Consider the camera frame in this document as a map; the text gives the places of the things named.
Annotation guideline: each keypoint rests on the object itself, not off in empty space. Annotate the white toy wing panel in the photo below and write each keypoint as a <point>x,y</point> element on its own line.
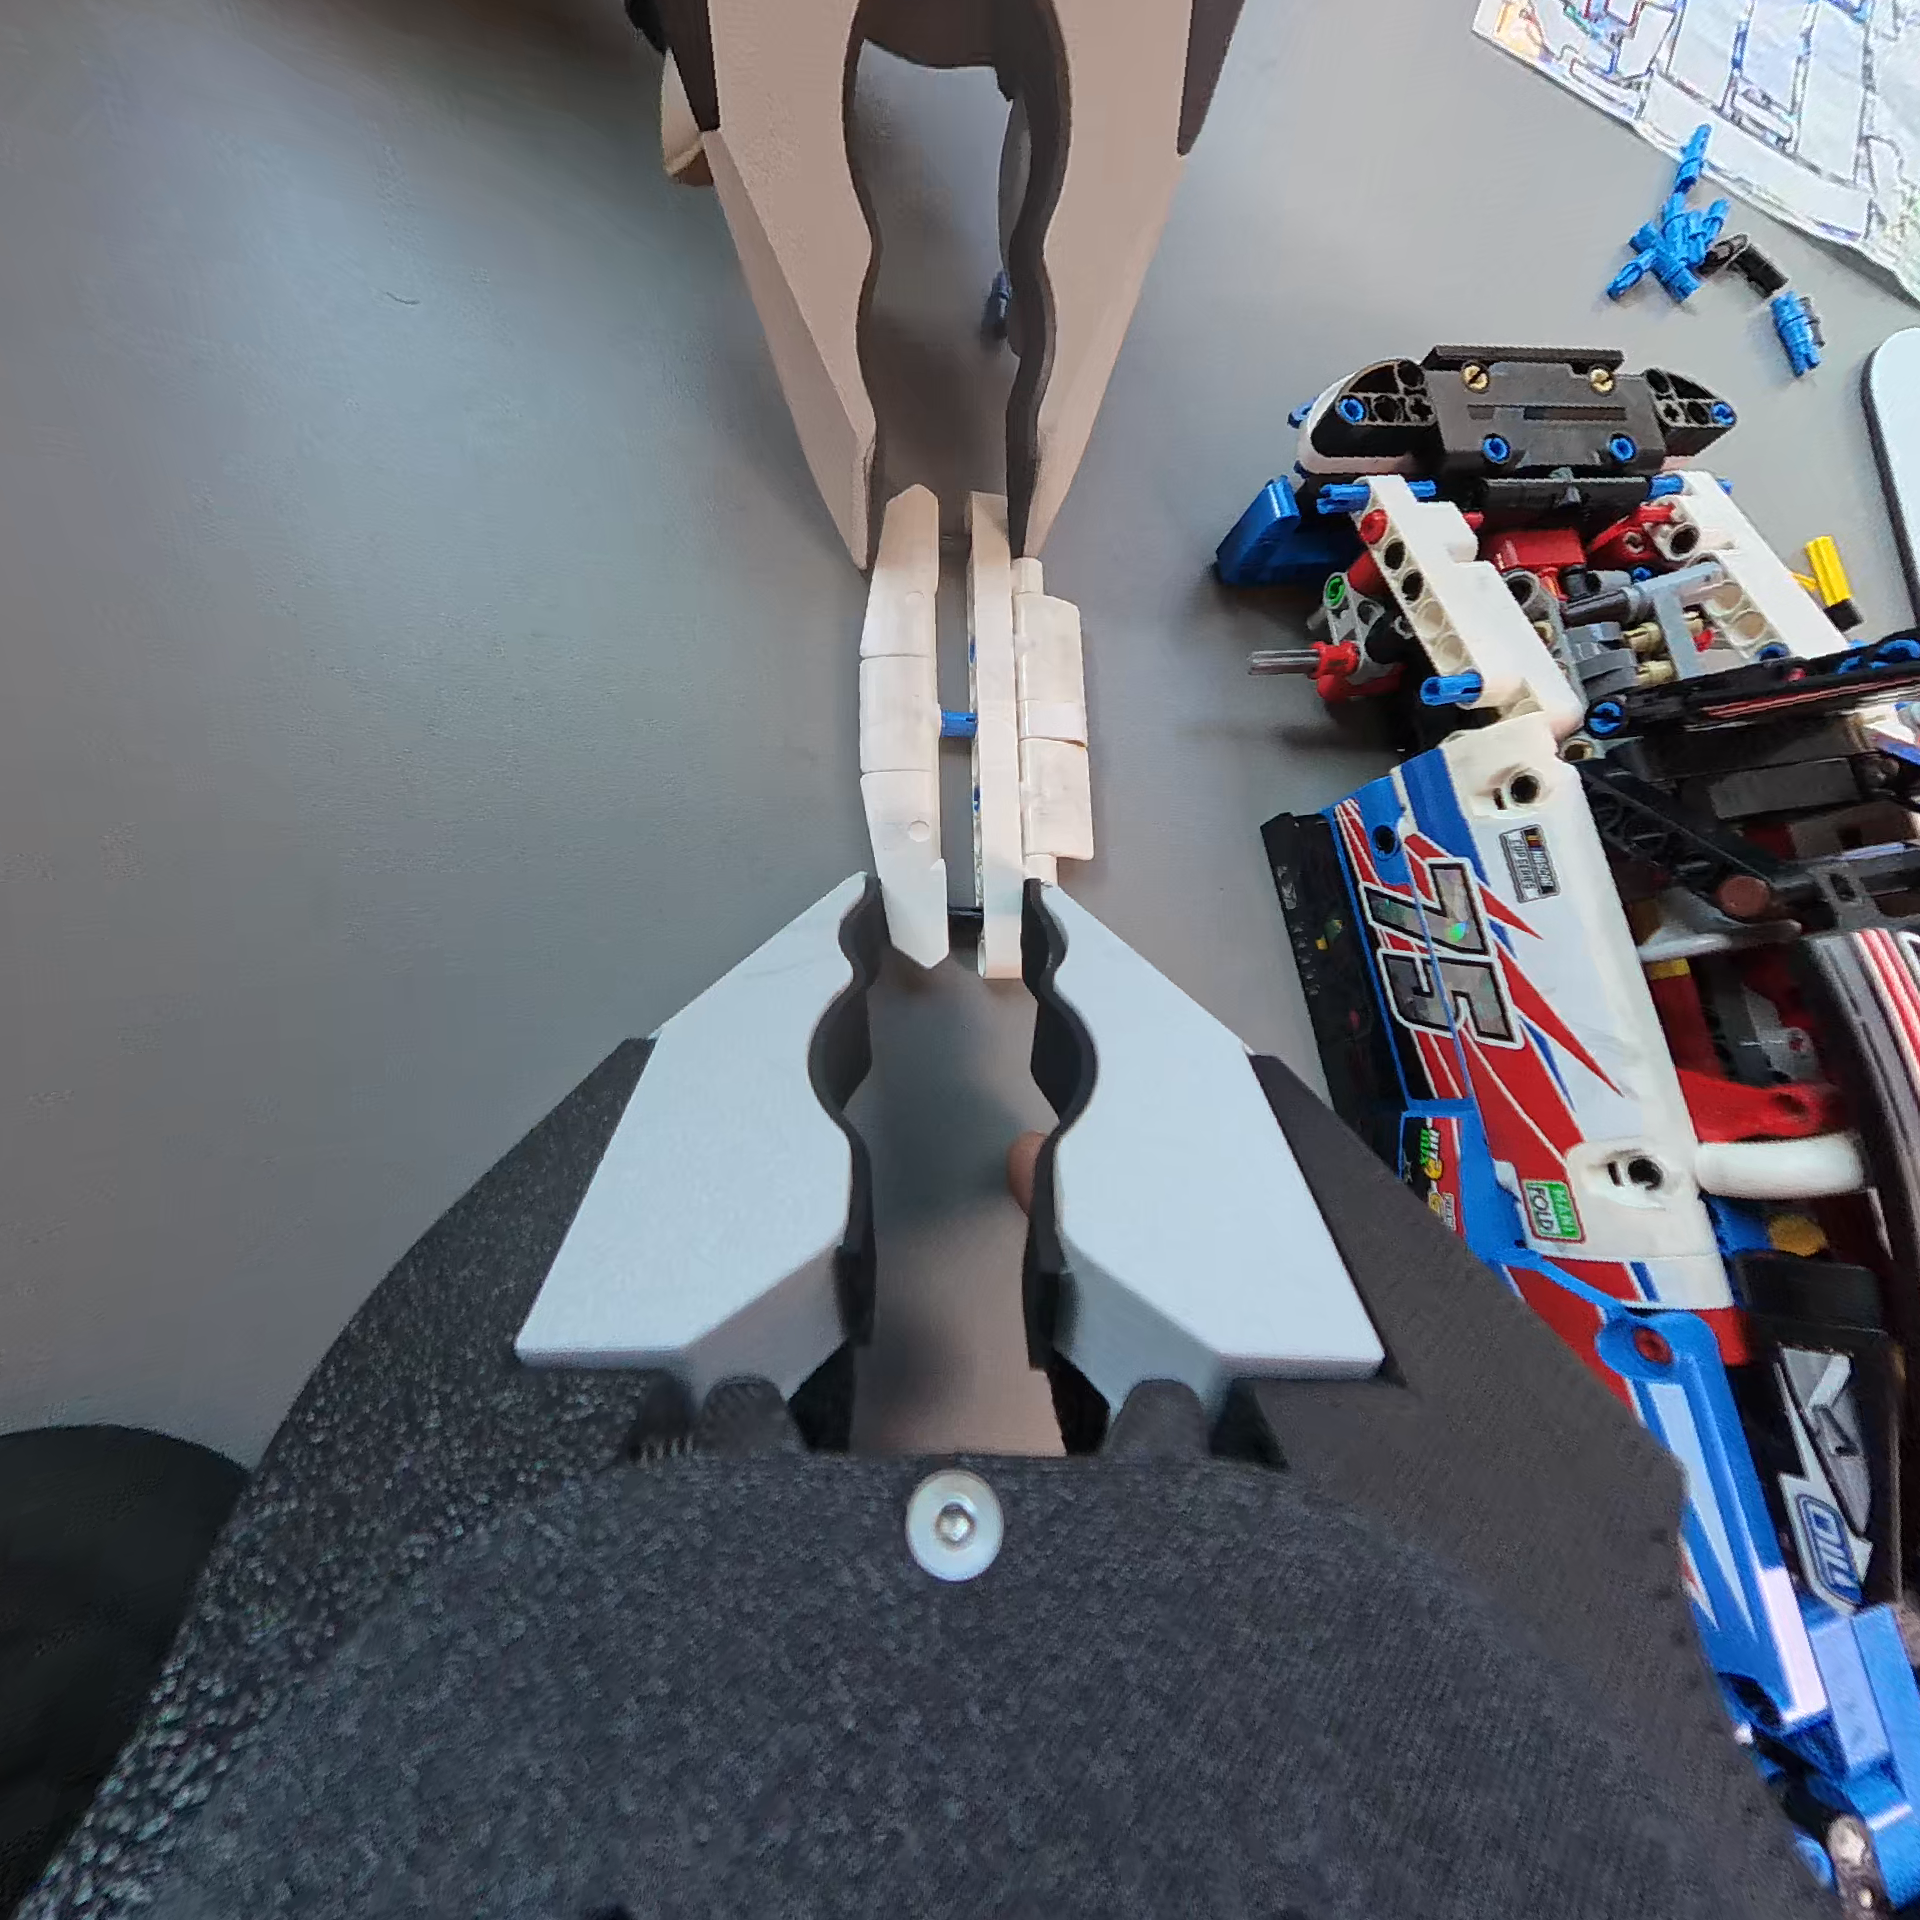
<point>903,704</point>

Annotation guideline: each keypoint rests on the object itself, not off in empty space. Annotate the blue red white toy car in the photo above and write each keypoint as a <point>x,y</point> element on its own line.
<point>1577,972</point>

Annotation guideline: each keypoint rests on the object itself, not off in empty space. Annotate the yellow toy piece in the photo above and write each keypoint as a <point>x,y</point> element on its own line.
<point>1832,577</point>

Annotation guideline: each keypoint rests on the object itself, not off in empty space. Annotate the blue toy pin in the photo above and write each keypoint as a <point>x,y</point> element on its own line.
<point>1797,334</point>
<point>997,307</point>

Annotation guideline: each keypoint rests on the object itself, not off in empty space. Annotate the white stand base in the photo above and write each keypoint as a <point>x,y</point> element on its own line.
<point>1894,483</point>

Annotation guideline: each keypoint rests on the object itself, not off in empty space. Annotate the person's right hand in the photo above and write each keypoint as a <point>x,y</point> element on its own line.
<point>1029,1172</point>

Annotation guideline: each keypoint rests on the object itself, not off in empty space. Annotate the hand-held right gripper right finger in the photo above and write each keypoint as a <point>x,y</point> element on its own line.
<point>1199,1198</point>

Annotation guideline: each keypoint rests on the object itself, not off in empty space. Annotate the dark cloth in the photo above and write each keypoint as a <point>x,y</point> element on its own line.
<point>108,1650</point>

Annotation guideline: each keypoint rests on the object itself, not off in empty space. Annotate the white toy beam with tiles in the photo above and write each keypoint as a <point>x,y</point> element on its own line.
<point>1051,675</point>

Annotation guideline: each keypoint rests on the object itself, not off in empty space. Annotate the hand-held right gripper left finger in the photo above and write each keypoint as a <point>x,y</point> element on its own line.
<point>702,1198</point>

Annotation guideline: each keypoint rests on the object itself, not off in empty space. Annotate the pile of blue toy pins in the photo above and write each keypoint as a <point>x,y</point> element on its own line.
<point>1671,241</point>

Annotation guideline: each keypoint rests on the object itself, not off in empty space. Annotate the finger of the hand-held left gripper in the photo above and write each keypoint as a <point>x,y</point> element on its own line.
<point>1113,180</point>
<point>780,180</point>

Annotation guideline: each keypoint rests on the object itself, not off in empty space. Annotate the black toy connector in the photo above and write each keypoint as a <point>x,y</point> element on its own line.
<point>1751,269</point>

